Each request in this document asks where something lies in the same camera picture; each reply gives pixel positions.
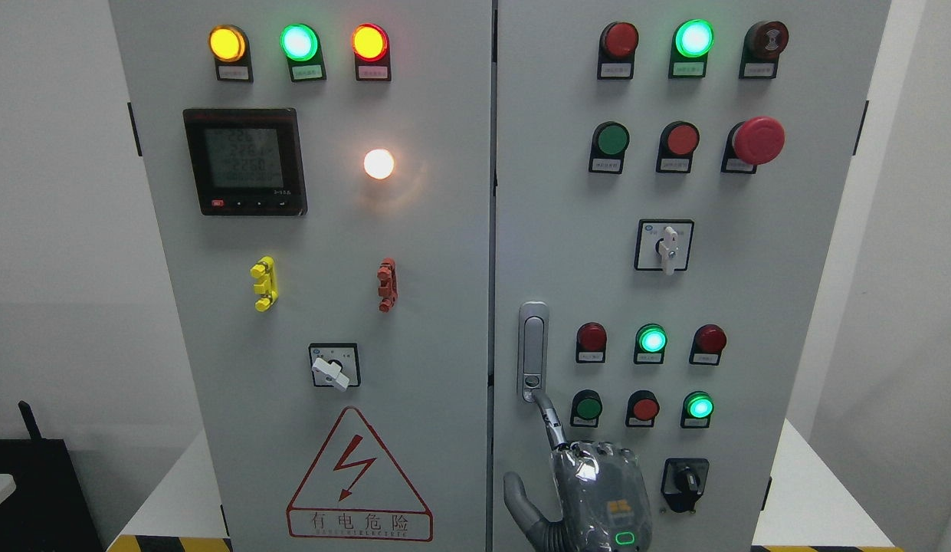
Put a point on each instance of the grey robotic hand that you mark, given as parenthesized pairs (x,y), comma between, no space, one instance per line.
(605,504)

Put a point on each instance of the silver door handle lock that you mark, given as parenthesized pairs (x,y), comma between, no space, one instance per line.
(531,348)

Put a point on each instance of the red push button lower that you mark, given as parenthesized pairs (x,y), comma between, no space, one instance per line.
(642,410)

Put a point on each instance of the red push button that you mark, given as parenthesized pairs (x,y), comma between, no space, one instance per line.
(642,410)
(676,147)

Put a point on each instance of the green lit push button lower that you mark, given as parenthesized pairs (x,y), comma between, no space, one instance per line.
(697,410)

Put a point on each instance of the dark red indicator middle left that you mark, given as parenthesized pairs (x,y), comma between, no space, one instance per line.
(591,343)

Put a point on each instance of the dark red indicator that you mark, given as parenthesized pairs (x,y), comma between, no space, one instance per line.
(591,343)
(616,51)
(707,346)

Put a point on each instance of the green indicator light middle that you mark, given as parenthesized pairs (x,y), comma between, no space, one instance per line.
(649,346)

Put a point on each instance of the green indicator light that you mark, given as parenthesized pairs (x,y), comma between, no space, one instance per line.
(690,49)
(649,346)
(303,52)

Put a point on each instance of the dark red indicator middle right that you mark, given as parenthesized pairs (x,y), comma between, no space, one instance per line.
(707,346)

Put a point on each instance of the red electric hazard warning sticker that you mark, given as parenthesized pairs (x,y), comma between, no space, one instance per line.
(355,489)

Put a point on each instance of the red toggle clamp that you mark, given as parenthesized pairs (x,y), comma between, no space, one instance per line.
(387,284)

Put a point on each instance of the grey electrical control cabinet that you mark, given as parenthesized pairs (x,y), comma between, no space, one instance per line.
(490,115)

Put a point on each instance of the green push button upper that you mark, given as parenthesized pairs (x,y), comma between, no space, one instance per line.
(609,143)

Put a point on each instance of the red push button upper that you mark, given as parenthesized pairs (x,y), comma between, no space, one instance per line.
(676,147)

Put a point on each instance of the red emergency stop button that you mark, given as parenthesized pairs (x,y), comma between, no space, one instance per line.
(752,143)

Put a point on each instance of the white glowing indicator light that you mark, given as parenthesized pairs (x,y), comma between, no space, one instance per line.
(379,163)

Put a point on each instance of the yellow toggle clamp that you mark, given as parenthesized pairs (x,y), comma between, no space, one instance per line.
(265,283)

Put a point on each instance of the dark red indicator top right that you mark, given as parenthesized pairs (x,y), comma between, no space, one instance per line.
(616,51)

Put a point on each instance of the green indicator light top right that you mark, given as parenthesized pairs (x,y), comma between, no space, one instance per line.
(690,49)

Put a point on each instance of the dark red buzzer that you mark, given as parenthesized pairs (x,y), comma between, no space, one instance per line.
(763,45)

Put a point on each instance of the black digital power meter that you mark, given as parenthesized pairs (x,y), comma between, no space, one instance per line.
(246,162)

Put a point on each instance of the red indicator light top left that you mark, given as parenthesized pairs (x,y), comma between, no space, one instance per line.
(371,47)

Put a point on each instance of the green indicator light top left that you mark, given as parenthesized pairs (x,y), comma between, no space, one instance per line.
(303,52)

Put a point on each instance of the black box with antenna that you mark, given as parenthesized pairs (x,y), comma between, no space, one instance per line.
(47,510)

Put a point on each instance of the yellow indicator light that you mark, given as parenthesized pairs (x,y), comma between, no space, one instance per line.
(231,50)

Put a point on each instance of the black selector knob switch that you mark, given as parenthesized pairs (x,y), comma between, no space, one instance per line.
(683,482)

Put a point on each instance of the white rotary switch upper right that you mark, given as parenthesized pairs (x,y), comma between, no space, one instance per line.
(663,245)

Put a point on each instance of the white rotary switch left door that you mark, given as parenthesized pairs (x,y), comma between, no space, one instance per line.
(335,365)

